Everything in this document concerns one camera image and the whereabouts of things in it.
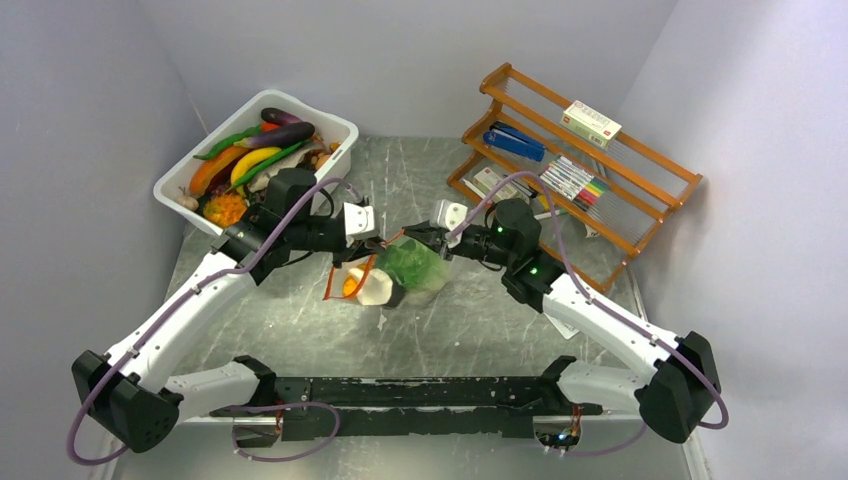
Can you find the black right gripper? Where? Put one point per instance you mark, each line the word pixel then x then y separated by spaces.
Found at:
pixel 432 237

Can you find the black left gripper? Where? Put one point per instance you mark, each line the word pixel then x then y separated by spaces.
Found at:
pixel 358 248

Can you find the green napa cabbage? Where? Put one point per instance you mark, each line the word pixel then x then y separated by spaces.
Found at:
pixel 414 266

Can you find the clear zip bag orange zipper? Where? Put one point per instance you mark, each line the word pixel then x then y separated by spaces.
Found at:
pixel 400 296

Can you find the white mushroom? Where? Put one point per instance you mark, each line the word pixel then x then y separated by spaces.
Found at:
pixel 375 287

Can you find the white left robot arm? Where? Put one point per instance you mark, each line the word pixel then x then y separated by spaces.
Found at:
pixel 132 390

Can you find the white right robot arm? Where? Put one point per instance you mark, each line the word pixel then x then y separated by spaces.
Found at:
pixel 670 381

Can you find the white plastic food bin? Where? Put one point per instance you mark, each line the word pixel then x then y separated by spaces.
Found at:
pixel 327 153

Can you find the white red eraser box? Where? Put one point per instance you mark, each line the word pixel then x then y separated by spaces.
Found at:
pixel 487 178

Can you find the blue stapler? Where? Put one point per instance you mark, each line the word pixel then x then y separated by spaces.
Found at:
pixel 510 139

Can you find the dark purple eggplant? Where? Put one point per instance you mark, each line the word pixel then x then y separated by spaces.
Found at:
pixel 281 137

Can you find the coloured marker pen set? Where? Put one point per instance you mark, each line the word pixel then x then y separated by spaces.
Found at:
pixel 574 183

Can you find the orange spiky dragon fruit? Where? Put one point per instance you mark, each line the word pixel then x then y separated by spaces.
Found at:
pixel 225 210

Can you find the yellow banana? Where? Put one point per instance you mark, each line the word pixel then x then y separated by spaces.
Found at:
pixel 250 160

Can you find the white printed leaflet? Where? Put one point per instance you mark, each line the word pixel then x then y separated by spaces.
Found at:
pixel 564 329

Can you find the orange wooden rack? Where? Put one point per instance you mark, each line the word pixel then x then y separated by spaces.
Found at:
pixel 614 190

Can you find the green chili pepper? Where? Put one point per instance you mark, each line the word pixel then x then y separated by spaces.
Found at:
pixel 227 142

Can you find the white garlic bulb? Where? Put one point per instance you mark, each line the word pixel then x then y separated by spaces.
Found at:
pixel 187 201

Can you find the white box on rack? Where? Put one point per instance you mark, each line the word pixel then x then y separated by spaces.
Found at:
pixel 590 125

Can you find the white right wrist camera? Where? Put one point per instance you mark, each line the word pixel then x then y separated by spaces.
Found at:
pixel 447 214

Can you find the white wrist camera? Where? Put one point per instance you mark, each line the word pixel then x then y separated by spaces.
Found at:
pixel 447 214
pixel 360 222

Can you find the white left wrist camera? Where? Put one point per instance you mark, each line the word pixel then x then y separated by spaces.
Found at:
pixel 360 222

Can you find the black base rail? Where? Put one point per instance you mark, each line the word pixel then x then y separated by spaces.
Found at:
pixel 312 408

